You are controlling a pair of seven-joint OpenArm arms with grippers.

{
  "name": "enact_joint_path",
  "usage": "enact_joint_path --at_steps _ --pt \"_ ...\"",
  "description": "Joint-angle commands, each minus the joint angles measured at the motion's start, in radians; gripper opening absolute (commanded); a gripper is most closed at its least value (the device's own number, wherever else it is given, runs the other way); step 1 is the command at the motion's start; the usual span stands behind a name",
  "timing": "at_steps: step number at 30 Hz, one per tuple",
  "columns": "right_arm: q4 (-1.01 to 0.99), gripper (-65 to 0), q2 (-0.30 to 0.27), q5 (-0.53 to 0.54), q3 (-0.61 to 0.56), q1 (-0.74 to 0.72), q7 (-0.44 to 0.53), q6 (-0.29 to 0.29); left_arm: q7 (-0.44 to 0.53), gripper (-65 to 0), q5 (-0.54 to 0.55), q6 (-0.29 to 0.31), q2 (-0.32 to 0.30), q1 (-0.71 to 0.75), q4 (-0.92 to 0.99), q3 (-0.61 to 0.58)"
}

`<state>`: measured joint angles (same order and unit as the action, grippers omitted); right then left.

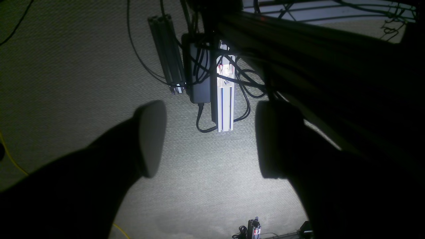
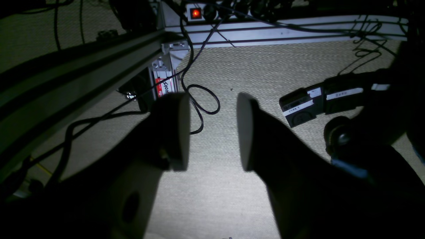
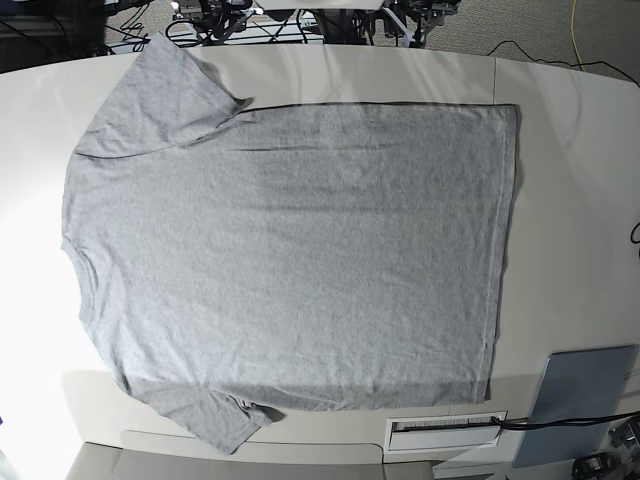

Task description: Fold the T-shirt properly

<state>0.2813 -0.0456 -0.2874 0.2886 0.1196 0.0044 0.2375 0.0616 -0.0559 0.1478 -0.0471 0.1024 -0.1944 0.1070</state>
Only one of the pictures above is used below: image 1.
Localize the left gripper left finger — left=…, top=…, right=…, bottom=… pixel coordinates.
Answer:
left=1, top=100, right=167, bottom=239

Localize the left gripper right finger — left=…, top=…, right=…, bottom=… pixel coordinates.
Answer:
left=255, top=101, right=424, bottom=239

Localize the silver aluminium extrusion bar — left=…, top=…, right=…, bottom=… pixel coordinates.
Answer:
left=216, top=56, right=235, bottom=132

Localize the dark aluminium extrusion bar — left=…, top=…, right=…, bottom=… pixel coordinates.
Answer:
left=147, top=15, right=185, bottom=95

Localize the black power adapter brick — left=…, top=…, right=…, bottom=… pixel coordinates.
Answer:
left=182, top=33, right=211, bottom=104

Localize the yellow cable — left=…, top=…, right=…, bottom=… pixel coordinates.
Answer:
left=0, top=132, right=130, bottom=239

